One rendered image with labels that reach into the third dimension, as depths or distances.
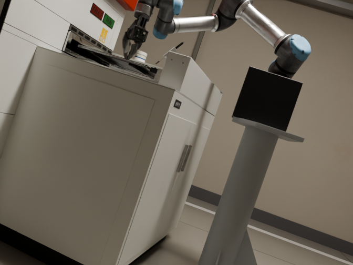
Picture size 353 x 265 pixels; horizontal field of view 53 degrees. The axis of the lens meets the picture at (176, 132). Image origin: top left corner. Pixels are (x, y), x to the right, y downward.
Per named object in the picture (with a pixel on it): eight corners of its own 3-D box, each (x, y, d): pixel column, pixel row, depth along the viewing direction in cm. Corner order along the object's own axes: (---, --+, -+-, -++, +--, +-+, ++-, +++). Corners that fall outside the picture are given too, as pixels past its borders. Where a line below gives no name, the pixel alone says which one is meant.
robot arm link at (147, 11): (134, 3, 163) (150, 11, 167) (131, 13, 163) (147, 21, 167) (141, 1, 156) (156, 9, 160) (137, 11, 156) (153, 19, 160)
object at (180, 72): (157, 84, 138) (168, 50, 138) (188, 104, 192) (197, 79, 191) (179, 91, 136) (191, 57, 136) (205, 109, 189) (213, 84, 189)
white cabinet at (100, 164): (-25, 233, 149) (36, 46, 146) (89, 202, 242) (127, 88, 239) (107, 301, 132) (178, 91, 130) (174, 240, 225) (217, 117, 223)
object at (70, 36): (61, 50, 163) (68, 30, 162) (104, 71, 205) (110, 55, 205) (64, 51, 162) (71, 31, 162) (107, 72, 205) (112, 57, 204)
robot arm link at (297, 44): (301, 71, 176) (227, 4, 194) (319, 47, 165) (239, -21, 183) (288, 77, 169) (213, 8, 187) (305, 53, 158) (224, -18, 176)
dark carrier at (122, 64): (80, 47, 167) (80, 46, 167) (112, 64, 201) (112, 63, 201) (145, 67, 158) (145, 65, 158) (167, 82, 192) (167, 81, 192)
